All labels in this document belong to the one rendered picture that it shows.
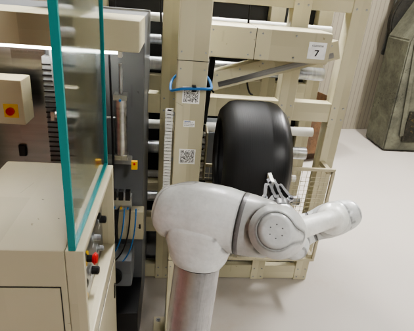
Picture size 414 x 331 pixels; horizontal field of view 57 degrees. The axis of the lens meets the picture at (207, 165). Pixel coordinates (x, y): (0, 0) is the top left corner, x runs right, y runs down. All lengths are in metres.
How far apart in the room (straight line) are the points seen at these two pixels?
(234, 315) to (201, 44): 1.77
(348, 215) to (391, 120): 4.74
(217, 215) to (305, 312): 2.15
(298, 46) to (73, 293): 1.47
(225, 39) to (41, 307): 1.36
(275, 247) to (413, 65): 5.26
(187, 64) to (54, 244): 0.91
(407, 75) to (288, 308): 3.93
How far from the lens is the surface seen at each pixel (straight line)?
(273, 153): 1.65
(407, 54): 5.83
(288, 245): 0.73
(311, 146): 5.03
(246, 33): 1.93
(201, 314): 0.89
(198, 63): 1.66
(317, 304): 2.95
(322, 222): 1.13
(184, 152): 1.77
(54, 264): 1.14
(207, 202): 0.77
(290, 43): 1.98
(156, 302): 2.75
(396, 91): 5.91
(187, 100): 1.69
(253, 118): 1.70
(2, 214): 1.31
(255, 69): 2.10
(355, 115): 6.85
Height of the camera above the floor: 1.93
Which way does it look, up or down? 25 degrees down
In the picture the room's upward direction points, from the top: 5 degrees clockwise
